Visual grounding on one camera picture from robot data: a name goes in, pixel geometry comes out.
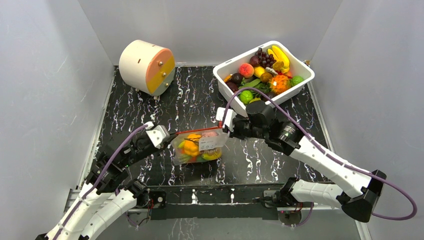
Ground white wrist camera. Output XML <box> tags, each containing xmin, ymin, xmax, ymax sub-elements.
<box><xmin>215</xmin><ymin>107</ymin><xmax>237</xmax><ymax>132</ymax></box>
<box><xmin>145</xmin><ymin>121</ymin><xmax>171</xmax><ymax>149</ymax></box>

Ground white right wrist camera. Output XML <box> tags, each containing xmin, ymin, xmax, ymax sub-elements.
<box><xmin>215</xmin><ymin>107</ymin><xmax>237</xmax><ymax>132</ymax></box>

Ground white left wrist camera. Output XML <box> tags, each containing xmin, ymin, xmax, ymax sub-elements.
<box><xmin>145</xmin><ymin>121</ymin><xmax>171</xmax><ymax>149</ymax></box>

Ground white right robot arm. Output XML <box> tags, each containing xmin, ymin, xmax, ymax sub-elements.
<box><xmin>221</xmin><ymin>100</ymin><xmax>386</xmax><ymax>223</ymax></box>

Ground dark toy mangosteen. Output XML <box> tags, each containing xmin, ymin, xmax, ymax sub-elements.
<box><xmin>230</xmin><ymin>72</ymin><xmax>244</xmax><ymax>86</ymax></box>

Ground orange netted toy fruit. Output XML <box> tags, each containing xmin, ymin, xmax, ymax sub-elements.
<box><xmin>269</xmin><ymin>75</ymin><xmax>292</xmax><ymax>95</ymax></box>

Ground yellow toy lemon back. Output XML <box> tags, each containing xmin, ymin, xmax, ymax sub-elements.
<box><xmin>254</xmin><ymin>66</ymin><xmax>266</xmax><ymax>78</ymax></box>

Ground cream cylinder orange yellow face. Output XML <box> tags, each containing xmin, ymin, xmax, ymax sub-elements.
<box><xmin>118</xmin><ymin>40</ymin><xmax>176</xmax><ymax>98</ymax></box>

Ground yellow toy banana bunch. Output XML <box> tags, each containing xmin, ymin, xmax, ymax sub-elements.
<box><xmin>267</xmin><ymin>45</ymin><xmax>290</xmax><ymax>74</ymax></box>

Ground yellow toy pepper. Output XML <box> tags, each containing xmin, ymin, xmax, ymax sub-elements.
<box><xmin>183</xmin><ymin>140</ymin><xmax>200</xmax><ymax>157</ymax></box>

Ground light green toy apple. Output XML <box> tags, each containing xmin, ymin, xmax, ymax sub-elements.
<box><xmin>238</xmin><ymin>90</ymin><xmax>254</xmax><ymax>106</ymax></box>

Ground white plastic food bin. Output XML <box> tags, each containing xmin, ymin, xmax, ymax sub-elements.
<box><xmin>213</xmin><ymin>40</ymin><xmax>315</xmax><ymax>105</ymax></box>

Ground green leafy toy vegetable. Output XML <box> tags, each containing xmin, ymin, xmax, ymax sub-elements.
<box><xmin>238</xmin><ymin>78</ymin><xmax>270</xmax><ymax>93</ymax></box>

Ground brown toy kiwi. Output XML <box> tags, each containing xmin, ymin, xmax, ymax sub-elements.
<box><xmin>259</xmin><ymin>72</ymin><xmax>274</xmax><ymax>83</ymax></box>

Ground pink toy peach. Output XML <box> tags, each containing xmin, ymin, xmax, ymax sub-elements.
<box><xmin>238</xmin><ymin>63</ymin><xmax>255</xmax><ymax>79</ymax></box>

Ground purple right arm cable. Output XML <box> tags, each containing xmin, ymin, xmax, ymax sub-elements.
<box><xmin>221</xmin><ymin>86</ymin><xmax>418</xmax><ymax>222</ymax></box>

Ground clear zip bag orange zipper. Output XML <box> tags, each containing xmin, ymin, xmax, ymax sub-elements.
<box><xmin>171</xmin><ymin>127</ymin><xmax>228</xmax><ymax>165</ymax></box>

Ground orange toy corn piece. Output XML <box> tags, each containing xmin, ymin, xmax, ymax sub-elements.
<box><xmin>223</xmin><ymin>74</ymin><xmax>233</xmax><ymax>83</ymax></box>

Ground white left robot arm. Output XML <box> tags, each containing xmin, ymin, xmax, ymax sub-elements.
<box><xmin>36</xmin><ymin>125</ymin><xmax>177</xmax><ymax>240</ymax></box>

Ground dark maroon toy plum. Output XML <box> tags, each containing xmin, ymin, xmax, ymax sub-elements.
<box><xmin>226</xmin><ymin>82</ymin><xmax>239</xmax><ymax>93</ymax></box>

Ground dark purple toy grapes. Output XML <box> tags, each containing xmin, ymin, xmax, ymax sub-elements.
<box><xmin>255</xmin><ymin>47</ymin><xmax>277</xmax><ymax>68</ymax></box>

